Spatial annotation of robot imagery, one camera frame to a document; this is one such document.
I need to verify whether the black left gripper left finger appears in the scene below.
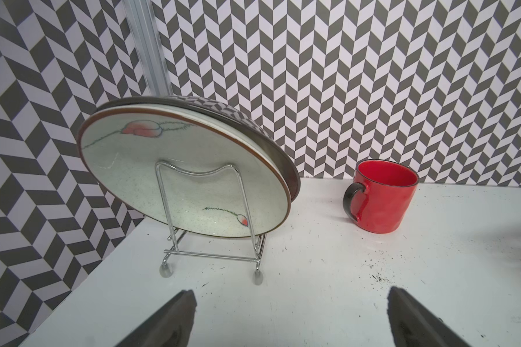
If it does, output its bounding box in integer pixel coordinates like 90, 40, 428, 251
117, 290, 197, 347

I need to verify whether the aluminium corner post left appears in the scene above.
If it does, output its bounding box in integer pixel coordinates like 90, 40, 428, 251
123, 0, 174, 96

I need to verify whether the red ceramic mug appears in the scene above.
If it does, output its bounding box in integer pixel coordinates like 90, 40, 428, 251
342, 159, 419, 234

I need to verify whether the speckled plate with red flowers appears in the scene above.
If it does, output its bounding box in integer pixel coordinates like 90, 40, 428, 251
78, 104, 292, 238

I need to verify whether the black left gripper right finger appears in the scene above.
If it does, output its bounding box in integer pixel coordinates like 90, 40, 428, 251
387, 286, 470, 347

